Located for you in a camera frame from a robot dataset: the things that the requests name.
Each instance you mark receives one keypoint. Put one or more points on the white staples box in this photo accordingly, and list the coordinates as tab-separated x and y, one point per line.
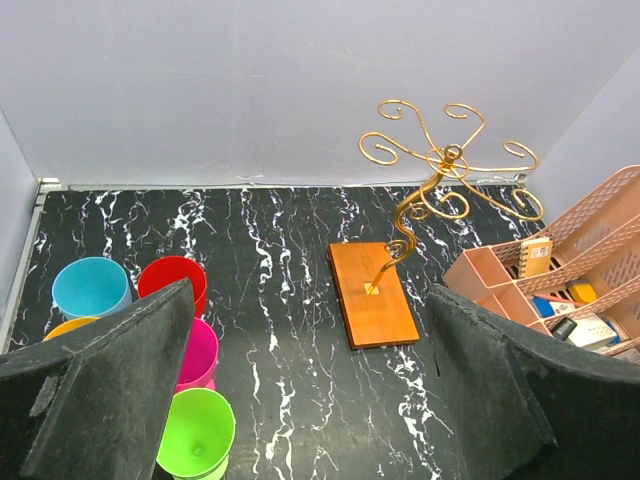
591	333

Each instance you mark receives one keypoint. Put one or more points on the gold wire wine glass rack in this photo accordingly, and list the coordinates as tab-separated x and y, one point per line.
373	303

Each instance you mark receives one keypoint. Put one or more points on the pink wine glass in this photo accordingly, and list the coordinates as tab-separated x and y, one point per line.
200	359

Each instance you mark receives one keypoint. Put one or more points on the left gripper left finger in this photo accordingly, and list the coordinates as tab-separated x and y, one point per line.
93	403

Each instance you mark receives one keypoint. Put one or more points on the blue wine glass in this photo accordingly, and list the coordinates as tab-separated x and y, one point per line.
91	287

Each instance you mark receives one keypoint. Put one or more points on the pink file rack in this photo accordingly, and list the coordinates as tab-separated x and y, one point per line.
596	226

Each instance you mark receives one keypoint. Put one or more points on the blue eraser block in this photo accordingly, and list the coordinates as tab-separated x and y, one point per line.
543	306

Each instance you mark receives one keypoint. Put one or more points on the yellow-base amber wine glass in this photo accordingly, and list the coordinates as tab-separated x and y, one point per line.
69	326

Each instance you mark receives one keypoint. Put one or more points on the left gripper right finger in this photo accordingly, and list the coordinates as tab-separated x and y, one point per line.
525	405

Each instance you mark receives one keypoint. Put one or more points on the yellow eraser block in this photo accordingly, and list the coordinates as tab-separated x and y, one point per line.
582	291

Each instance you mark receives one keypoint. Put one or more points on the pink desk organizer tray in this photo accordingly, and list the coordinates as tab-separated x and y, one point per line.
485	275

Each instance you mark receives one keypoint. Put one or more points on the green wine glass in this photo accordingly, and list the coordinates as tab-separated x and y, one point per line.
198	435

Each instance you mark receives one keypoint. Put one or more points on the red wine glass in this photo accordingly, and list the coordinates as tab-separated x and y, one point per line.
167	270

